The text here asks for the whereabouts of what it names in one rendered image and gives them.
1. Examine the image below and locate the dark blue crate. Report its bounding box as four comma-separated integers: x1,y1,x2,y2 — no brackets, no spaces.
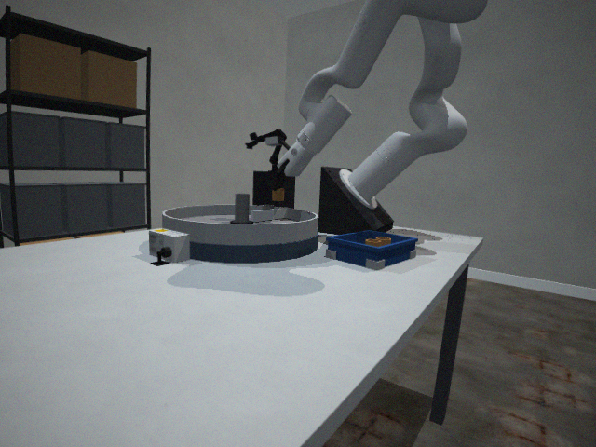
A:
326,230,418,271

